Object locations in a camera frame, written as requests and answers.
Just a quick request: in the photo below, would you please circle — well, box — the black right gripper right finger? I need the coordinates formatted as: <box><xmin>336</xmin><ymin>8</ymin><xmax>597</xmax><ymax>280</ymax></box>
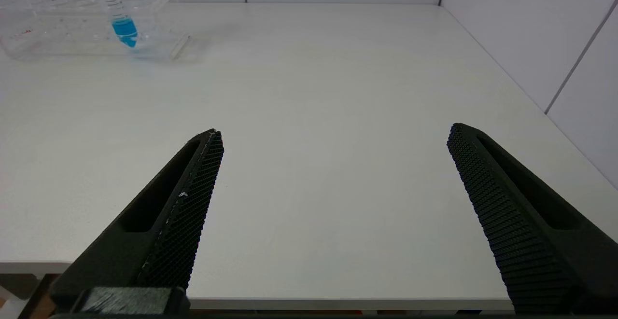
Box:
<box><xmin>447</xmin><ymin>123</ymin><xmax>618</xmax><ymax>316</ymax></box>

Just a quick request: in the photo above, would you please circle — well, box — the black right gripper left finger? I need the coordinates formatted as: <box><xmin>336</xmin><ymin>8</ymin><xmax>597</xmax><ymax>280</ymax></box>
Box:
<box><xmin>48</xmin><ymin>128</ymin><xmax>225</xmax><ymax>315</ymax></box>

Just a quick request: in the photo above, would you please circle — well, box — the clear plastic test tube rack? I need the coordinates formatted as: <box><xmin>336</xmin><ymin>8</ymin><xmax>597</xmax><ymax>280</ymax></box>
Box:
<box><xmin>0</xmin><ymin>0</ymin><xmax>190</xmax><ymax>61</ymax></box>

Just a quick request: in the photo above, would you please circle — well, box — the test tube with blue pigment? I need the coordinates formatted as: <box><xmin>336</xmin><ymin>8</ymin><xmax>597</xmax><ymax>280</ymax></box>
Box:
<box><xmin>86</xmin><ymin>0</ymin><xmax>139</xmax><ymax>49</ymax></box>

